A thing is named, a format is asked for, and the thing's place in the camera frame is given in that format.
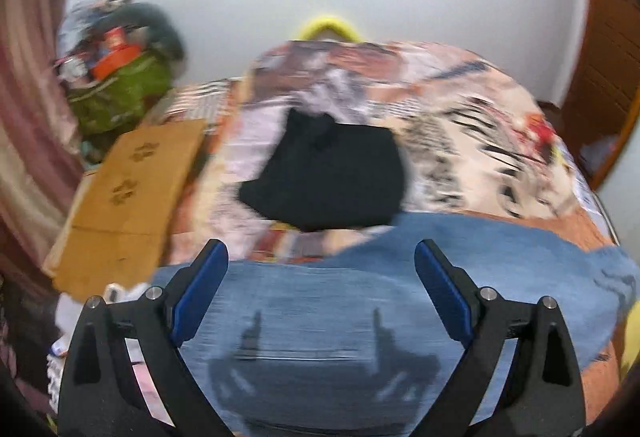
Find green bag of clutter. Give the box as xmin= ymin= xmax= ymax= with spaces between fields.
xmin=55 ymin=0 xmax=187 ymax=138

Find brown wooden door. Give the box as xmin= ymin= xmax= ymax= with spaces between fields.
xmin=559 ymin=0 xmax=640 ymax=190

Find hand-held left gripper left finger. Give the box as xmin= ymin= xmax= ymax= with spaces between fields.
xmin=58 ymin=239 xmax=247 ymax=437

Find blue denim pants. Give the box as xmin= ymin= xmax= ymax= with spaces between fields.
xmin=150 ymin=212 xmax=638 ymax=433

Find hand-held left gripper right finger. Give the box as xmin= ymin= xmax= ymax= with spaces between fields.
xmin=414 ymin=239 xmax=587 ymax=437

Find yellow plastic object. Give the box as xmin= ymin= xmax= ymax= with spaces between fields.
xmin=292 ymin=15 xmax=363 ymax=42

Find patterned printed blanket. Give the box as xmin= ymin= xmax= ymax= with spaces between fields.
xmin=127 ymin=40 xmax=626 ymax=437

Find flat cardboard box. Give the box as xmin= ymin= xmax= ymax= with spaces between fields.
xmin=44 ymin=118 xmax=209 ymax=303

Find black folded garment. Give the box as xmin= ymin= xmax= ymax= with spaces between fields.
xmin=238 ymin=109 xmax=412 ymax=233

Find striped pink curtain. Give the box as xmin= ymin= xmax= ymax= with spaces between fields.
xmin=0 ymin=0 xmax=88 ymax=298

